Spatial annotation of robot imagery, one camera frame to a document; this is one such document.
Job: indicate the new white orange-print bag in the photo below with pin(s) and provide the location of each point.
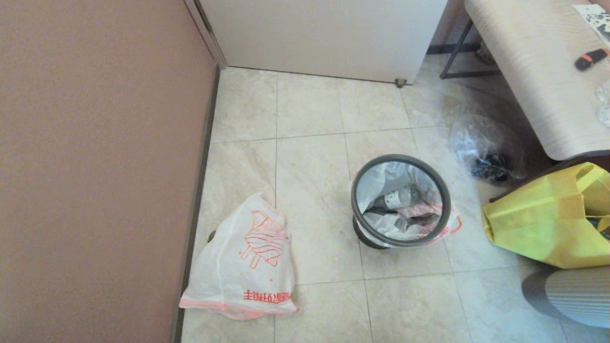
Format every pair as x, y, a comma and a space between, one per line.
238, 271

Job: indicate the black round trash bin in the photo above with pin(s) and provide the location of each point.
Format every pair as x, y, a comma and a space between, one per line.
367, 238

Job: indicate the clear plastic bag dark contents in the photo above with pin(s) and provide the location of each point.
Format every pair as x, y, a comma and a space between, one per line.
469, 138

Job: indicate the yellow fabric tote bag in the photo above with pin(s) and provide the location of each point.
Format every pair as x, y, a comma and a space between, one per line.
538, 219

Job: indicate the labelled clear plastic bottle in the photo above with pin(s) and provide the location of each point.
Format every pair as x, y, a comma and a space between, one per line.
398, 197

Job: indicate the crushed clear plastic bottle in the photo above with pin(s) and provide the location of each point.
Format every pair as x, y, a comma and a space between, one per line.
405, 221

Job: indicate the small metal door foot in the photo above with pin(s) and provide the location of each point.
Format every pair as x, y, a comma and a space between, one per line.
400, 82

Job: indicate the white door panel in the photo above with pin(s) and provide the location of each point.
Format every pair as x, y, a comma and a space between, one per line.
324, 33

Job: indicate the grey ribbed round object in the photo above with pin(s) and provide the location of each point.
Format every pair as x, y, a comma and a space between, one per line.
576, 295

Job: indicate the black orange marker pen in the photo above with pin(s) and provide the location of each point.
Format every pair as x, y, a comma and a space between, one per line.
591, 58

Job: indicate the crumpled clear plastic wrap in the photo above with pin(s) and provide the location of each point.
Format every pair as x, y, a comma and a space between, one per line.
605, 102

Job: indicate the black-white printed paper sheet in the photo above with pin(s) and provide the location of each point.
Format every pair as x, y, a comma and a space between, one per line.
598, 19

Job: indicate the grey door frame strip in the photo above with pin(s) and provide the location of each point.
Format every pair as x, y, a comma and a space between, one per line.
208, 35

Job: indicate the black metal table frame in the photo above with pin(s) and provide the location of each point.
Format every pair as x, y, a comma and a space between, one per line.
457, 49

